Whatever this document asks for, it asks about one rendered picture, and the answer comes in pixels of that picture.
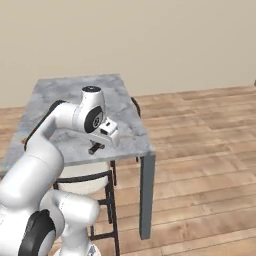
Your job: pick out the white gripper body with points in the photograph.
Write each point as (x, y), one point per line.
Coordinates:
(106, 138)

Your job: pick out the black stool with white seat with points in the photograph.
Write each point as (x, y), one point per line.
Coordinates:
(87, 181)

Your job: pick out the grey marble-top table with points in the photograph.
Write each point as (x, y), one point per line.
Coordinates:
(126, 113)

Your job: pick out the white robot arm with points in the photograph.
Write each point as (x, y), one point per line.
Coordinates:
(36, 166)

